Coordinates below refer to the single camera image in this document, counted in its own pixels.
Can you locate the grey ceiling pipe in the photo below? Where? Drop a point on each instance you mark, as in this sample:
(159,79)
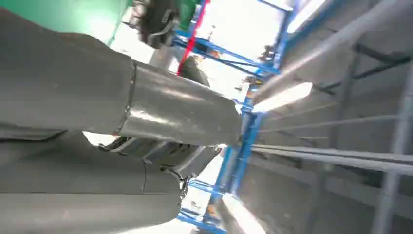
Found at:
(338,37)

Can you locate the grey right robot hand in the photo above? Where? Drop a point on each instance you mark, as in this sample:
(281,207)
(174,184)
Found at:
(64,80)

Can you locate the green crate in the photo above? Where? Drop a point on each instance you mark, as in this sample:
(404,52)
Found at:
(188,13)

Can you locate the green table mat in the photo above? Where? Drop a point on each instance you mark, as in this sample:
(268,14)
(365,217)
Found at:
(64,16)

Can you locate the blue metal frame rack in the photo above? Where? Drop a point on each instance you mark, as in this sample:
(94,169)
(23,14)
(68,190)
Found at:
(242,142)

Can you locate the long ceiling light strip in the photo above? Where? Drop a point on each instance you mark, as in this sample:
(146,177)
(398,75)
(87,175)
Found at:
(242,214)
(284,97)

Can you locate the red metal bar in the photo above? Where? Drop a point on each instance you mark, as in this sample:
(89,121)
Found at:
(193,35)

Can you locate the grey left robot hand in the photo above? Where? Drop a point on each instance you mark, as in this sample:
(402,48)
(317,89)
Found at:
(158,22)

